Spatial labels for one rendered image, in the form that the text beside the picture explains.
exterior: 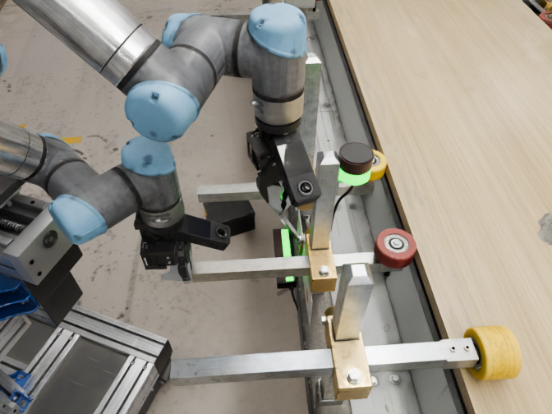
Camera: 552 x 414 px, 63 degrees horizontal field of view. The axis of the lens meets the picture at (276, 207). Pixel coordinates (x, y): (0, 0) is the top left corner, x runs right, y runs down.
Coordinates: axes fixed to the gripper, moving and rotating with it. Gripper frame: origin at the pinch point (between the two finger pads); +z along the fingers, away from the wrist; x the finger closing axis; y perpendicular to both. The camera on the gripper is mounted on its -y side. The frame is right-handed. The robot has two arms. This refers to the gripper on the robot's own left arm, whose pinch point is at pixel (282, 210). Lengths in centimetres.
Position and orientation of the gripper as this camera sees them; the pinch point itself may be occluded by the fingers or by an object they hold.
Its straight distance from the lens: 81.8
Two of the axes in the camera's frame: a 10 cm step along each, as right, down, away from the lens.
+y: -4.1, -6.8, 6.1
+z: 0.0, 6.7, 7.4
